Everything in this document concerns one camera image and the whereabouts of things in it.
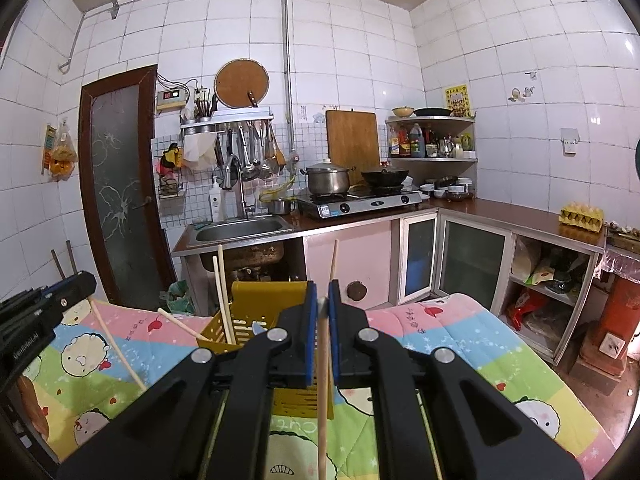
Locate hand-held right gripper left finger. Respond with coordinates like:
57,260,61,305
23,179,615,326
57,280,319,480

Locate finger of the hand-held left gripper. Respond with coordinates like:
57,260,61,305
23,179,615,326
0,274,76,312
0,270,98,395

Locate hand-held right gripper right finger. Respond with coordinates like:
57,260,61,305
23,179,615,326
327,279,585,480

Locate yellow slotted utensil holder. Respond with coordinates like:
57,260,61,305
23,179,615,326
196,280,336,422

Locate wooden chopstick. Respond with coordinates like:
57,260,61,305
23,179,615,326
216,244,237,346
87,297,147,392
157,307,207,340
212,256,233,346
318,239,340,480

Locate row of hanging steel utensils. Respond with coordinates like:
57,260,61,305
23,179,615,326
215,122,288,182

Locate pink cabinet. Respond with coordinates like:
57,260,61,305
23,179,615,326
305,220,401,309

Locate dark door with frosted glass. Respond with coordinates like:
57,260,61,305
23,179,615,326
79,64,176,311

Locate narrow glass door cabinet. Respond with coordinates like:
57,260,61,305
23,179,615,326
400,212,441,304

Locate steel sink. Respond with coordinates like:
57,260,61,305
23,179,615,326
194,214,297,273

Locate hanging snack bags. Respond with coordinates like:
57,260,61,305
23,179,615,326
42,120,79,177

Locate steel gas stove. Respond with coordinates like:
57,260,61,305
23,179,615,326
297,190,425,221

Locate printed cartoon blanket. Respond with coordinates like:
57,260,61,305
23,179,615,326
10,292,618,480

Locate wide glass door cabinet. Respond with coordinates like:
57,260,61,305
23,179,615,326
439,214,516,317

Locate steel pot with lid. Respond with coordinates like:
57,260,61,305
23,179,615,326
300,158,357,196

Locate white soap pump bottle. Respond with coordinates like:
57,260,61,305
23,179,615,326
209,176,224,223

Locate black wok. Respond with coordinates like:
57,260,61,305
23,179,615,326
361,162,411,189

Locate white hanging bag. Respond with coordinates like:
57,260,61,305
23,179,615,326
182,137,219,171

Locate steel faucet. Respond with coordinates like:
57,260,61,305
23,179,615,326
222,155,257,221

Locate stack of bowls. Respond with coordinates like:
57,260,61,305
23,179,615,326
420,175,474,204

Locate rectangular wooden cutting board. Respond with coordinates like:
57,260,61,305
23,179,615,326
326,109,381,173

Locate brown kitchen counter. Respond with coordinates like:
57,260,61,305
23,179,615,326
172,195,608,256

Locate dark sauce bottle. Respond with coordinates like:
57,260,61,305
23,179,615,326
409,122,426,159

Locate open shelf cabinet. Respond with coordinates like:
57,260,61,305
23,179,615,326
504,234,602,363

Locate steel corner shelf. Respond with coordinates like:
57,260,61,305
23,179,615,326
385,115,479,163

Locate round wooden board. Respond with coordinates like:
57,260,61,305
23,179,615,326
214,58,271,110

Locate yellow egg carton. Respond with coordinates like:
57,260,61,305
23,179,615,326
559,202,605,234

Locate red coal stove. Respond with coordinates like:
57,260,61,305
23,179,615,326
580,272,640,377

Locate wire wall rack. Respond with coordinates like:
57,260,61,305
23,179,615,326
157,142,185,202

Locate yellow hose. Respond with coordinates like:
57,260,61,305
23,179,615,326
259,177,297,204

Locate wall meter with red display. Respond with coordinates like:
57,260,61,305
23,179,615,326
156,87,189,112

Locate steel wall utensil rack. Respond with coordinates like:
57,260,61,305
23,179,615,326
180,107,276,137

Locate yellow wall poster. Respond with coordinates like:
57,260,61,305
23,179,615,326
445,83,470,116

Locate steel wall pipe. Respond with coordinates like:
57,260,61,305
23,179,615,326
57,0,294,141

